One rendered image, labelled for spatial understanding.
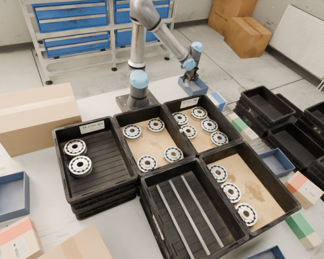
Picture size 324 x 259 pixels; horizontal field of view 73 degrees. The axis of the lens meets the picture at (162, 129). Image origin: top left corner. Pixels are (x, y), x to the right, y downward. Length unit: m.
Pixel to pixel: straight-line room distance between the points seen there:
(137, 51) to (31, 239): 1.10
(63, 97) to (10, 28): 2.35
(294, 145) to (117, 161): 1.61
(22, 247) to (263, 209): 1.04
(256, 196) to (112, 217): 0.70
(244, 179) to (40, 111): 1.12
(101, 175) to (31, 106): 0.56
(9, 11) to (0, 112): 2.30
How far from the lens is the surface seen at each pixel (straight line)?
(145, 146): 1.20
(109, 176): 1.11
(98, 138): 1.24
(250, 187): 1.22
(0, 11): 3.58
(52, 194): 1.27
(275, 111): 2.30
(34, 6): 2.66
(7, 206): 1.31
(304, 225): 1.36
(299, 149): 2.26
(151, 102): 1.57
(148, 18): 1.23
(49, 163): 1.37
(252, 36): 3.83
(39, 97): 1.43
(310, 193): 1.46
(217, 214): 1.09
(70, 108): 1.32
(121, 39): 3.00
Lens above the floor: 1.79
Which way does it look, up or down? 49 degrees down
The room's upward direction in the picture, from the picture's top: 10 degrees clockwise
